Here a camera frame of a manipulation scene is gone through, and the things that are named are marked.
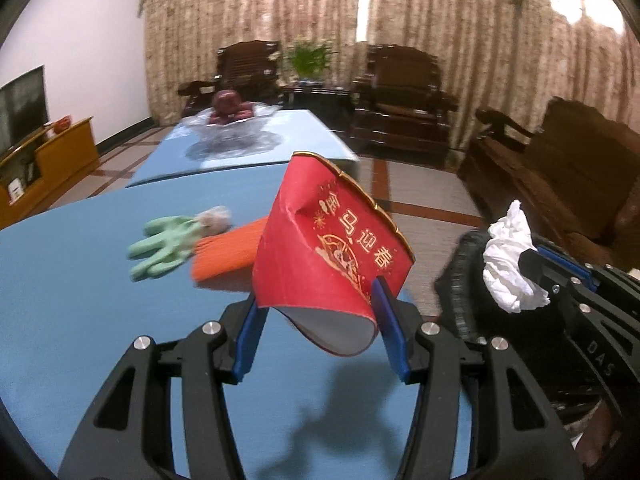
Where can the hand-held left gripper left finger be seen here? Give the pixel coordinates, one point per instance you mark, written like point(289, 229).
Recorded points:
point(246, 345)

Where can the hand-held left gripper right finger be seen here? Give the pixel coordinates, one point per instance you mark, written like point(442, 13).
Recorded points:
point(395, 340)

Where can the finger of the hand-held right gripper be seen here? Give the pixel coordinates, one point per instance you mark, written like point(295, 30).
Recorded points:
point(540, 272)
point(572, 271)

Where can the white tissue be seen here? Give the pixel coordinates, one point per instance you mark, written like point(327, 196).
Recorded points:
point(507, 260)

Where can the black-bagged trash bin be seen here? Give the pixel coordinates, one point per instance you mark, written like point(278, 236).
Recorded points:
point(465, 300)

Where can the red paper cup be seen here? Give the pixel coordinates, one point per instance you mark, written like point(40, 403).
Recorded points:
point(320, 250)

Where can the person's right forearm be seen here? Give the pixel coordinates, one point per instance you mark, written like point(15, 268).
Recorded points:
point(615, 442)

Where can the long orange foam net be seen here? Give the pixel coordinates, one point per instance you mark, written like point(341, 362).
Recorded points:
point(227, 255)

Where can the dark wooden sofa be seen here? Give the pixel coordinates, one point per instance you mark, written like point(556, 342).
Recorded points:
point(565, 170)

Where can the green rubber glove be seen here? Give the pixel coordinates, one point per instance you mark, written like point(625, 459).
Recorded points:
point(162, 247)

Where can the grey tissue wad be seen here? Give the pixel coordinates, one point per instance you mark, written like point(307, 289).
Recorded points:
point(215, 220)

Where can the blue covered coffee table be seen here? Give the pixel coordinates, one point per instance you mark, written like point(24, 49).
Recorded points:
point(310, 145)

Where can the glass fruit bowl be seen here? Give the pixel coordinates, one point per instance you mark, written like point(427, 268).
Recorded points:
point(230, 127)

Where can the dark wooden armchair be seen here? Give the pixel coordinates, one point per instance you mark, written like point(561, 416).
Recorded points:
point(245, 70)
point(400, 100)

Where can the red apple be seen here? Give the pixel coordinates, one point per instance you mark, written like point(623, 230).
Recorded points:
point(226, 101)
point(216, 117)
point(243, 114)

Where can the dark wooden side table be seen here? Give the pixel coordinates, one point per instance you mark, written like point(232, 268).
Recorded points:
point(320, 102)

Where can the wooden television cabinet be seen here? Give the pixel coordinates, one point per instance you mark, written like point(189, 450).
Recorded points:
point(60, 165)

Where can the small white device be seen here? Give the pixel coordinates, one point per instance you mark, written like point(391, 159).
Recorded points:
point(15, 190)

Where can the red ornament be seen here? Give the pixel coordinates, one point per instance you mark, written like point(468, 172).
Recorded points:
point(61, 125)

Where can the green potted plant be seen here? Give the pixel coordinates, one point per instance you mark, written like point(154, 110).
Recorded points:
point(310, 60)

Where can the floral beige curtains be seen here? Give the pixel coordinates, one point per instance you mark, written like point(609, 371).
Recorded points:
point(400, 5)

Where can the flat screen television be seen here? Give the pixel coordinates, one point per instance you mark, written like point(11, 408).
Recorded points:
point(22, 110)

